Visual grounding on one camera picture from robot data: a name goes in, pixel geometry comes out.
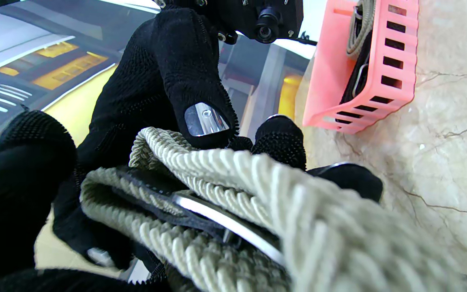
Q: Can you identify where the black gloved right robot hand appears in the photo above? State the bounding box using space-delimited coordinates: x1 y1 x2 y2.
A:
53 0 254 270

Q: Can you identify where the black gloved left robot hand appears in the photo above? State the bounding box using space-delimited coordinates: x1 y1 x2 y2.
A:
0 109 384 292

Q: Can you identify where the dark brown woven belt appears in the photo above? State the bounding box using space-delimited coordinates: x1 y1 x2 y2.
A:
339 30 373 105

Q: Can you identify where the beige woven belt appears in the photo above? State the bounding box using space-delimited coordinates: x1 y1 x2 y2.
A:
80 127 467 292
346 0 377 59

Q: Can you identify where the pink plastic storage basket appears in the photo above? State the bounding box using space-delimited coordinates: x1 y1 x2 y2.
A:
302 0 420 134

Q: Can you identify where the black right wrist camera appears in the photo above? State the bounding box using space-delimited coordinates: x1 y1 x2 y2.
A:
165 0 317 45

